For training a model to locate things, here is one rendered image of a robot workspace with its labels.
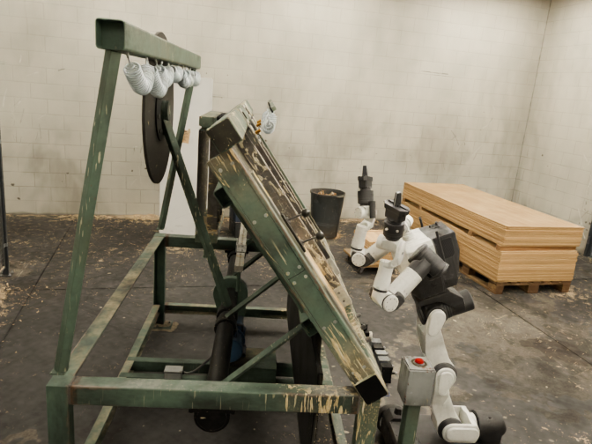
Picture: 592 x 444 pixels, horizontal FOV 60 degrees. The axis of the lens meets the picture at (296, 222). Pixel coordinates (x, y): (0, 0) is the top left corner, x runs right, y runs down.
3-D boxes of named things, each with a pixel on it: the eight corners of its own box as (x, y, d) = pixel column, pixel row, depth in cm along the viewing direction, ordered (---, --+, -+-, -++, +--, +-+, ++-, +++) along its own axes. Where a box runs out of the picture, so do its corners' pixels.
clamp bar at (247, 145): (342, 310, 275) (380, 288, 273) (220, 120, 245) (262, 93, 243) (339, 303, 285) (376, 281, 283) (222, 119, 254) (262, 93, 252)
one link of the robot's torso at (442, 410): (454, 419, 297) (445, 348, 285) (467, 443, 278) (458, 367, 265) (428, 425, 297) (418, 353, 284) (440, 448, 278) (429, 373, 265)
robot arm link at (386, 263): (384, 236, 223) (377, 265, 226) (403, 242, 219) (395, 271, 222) (388, 234, 229) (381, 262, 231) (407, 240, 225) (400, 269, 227)
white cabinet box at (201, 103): (206, 246, 643) (213, 78, 591) (159, 246, 628) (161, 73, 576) (203, 232, 700) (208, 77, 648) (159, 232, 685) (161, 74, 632)
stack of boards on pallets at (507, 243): (570, 292, 590) (586, 227, 570) (492, 294, 562) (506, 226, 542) (455, 232, 818) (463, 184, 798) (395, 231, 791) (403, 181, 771)
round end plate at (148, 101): (153, 198, 247) (155, 24, 227) (141, 197, 247) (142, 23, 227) (179, 171, 324) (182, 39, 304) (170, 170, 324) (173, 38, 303)
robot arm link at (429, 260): (423, 284, 239) (442, 263, 240) (428, 284, 230) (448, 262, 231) (404, 267, 240) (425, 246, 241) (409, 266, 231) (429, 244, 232)
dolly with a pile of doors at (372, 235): (400, 275, 598) (405, 242, 588) (358, 276, 584) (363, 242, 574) (380, 257, 655) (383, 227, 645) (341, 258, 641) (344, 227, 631)
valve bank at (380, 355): (396, 408, 246) (403, 364, 240) (368, 407, 245) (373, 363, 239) (374, 355, 294) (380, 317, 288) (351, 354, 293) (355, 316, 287)
